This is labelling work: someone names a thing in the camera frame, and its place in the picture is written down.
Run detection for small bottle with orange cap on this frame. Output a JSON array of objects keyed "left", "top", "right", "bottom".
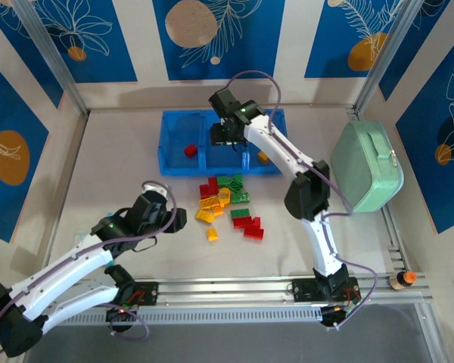
[{"left": 388, "top": 270, "right": 418, "bottom": 292}]

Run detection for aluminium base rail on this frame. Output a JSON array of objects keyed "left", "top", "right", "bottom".
[{"left": 17, "top": 272, "right": 429, "bottom": 309}]

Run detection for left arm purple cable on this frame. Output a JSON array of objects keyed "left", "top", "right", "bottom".
[{"left": 0, "top": 180, "right": 179, "bottom": 357}]

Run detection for blue three-compartment bin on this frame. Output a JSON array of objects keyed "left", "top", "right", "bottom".
[{"left": 157, "top": 108, "right": 289, "bottom": 177}]

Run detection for orange round lego piece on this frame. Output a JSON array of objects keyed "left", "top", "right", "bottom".
[{"left": 216, "top": 187, "right": 232, "bottom": 209}]

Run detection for aluminium side rail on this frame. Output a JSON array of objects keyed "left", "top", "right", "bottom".
[
  {"left": 17, "top": 111, "right": 91, "bottom": 303},
  {"left": 346, "top": 104, "right": 431, "bottom": 303}
]

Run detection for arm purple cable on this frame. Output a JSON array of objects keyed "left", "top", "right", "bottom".
[
  {"left": 229, "top": 70, "right": 378, "bottom": 330},
  {"left": 0, "top": 180, "right": 179, "bottom": 357}
]

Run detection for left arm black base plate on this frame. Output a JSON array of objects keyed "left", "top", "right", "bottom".
[{"left": 130, "top": 281, "right": 160, "bottom": 306}]

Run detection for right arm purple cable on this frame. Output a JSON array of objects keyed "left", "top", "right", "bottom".
[{"left": 229, "top": 70, "right": 378, "bottom": 330}]

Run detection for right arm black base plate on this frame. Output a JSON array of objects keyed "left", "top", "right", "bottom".
[{"left": 291, "top": 277, "right": 362, "bottom": 304}]

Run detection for grey slotted cable duct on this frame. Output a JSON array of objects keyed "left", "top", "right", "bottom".
[{"left": 32, "top": 305, "right": 326, "bottom": 327}]

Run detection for aluminium frame post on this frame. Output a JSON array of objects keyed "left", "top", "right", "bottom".
[
  {"left": 11, "top": 0, "right": 91, "bottom": 116},
  {"left": 352, "top": 0, "right": 428, "bottom": 113}
]

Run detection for mint green zipper case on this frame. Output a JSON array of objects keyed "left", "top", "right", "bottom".
[{"left": 330, "top": 120, "right": 406, "bottom": 215}]

